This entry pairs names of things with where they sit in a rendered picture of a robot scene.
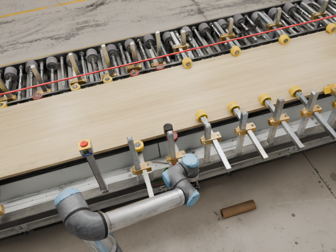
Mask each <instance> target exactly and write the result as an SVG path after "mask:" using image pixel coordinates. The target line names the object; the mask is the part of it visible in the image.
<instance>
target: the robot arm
mask: <svg viewBox="0 0 336 252"><path fill-rule="evenodd" d="M199 171H200V170H199V160H198V157H197V156H196V155H194V154H191V153H189V154H186V155H184V156H183V157H182V161H180V162H179V163H177V164H175V165H174V166H172V167H170V168H169V169H166V171H164V172H163V173H162V178H163V181H164V183H165V184H166V186H167V187H168V188H171V187H172V188H173V190H170V191H167V192H164V193H161V194H158V195H155V196H152V197H149V198H147V199H144V200H141V201H138V202H135V203H132V204H129V205H126V206H123V207H120V208H117V209H114V210H111V211H108V212H105V213H103V212H101V211H96V212H92V211H91V209H90V207H89V205H88V204H87V202H86V201H85V199H84V198H83V196H82V194H81V192H80V191H79V189H77V188H74V187H73V188H68V189H66V190H64V191H62V192H61V193H59V194H58V195H57V196H56V198H55V199H54V204H55V207H56V209H57V211H58V213H59V215H60V217H61V219H62V221H63V224H64V226H65V228H66V230H67V231H68V232H69V233H70V234H71V235H73V236H74V237H76V238H79V239H81V240H83V241H84V242H85V243H86V245H87V246H88V247H89V248H90V252H123V251H122V250H121V248H120V246H119V244H118V243H117V241H116V239H115V237H114V236H113V235H112V234H111V232H113V231H116V230H119V229H121V228H124V227H126V226H129V225H132V224H134V223H137V222H139V221H142V220H144V219H147V218H150V217H152V216H155V215H157V214H160V213H162V212H165V211H168V210H170V209H173V208H175V207H178V206H182V205H184V204H186V206H187V207H191V206H192V205H194V204H195V203H196V202H197V200H198V199H199V197H200V194H199V193H198V190H199V192H200V186H199V183H198V178H199Z"/></svg>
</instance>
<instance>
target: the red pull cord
mask: <svg viewBox="0 0 336 252"><path fill-rule="evenodd" d="M332 17H336V15H333V16H329V17H324V18H320V19H316V20H312V21H307V22H303V23H299V24H295V25H290V26H286V27H282V28H277V29H273V30H269V31H265V32H260V33H256V34H252V35H248V36H243V37H239V38H235V39H231V40H226V41H222V42H218V43H213V44H209V45H205V46H201V47H196V48H192V49H188V50H184V51H179V52H175V53H171V54H167V55H162V56H158V57H154V58H150V59H145V60H141V61H137V62H132V63H128V64H124V65H120V66H115V67H111V68H107V69H103V70H98V71H94V72H90V73H86V74H81V75H77V76H73V77H69V78H64V79H60V80H56V81H51V82H47V83H43V84H39V85H34V86H30V87H26V88H22V89H17V90H13V91H9V92H5V93H0V96H1V95H5V94H9V93H14V92H18V91H22V90H26V89H31V88H35V87H39V86H43V85H48V84H52V83H56V82H60V81H65V80H69V79H73V78H77V77H82V76H86V75H90V74H94V73H99V72H103V71H107V70H111V69H116V68H120V67H124V66H128V65H133V64H137V63H141V62H145V61H150V60H154V59H158V58H162V57H167V56H171V55H175V54H179V53H184V52H188V51H192V50H196V49H201V48H205V47H209V46H213V45H218V44H222V43H226V42H230V41H235V40H239V39H243V38H247V37H252V36H256V35H260V34H264V33H269V32H273V31H277V30H281V29H286V28H290V27H294V26H298V25H303V24H307V23H311V22H315V21H320V20H324V19H328V18H332Z"/></svg>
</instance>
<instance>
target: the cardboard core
mask: <svg viewBox="0 0 336 252"><path fill-rule="evenodd" d="M253 209H256V204H255V202H254V200H249V201H245V202H242V203H239V204H236V205H232V206H229V207H226V208H223V209H220V213H221V216H222V218H223V219H224V218H227V217H231V216H234V215H237V214H240V213H243V212H247V211H250V210H253Z"/></svg>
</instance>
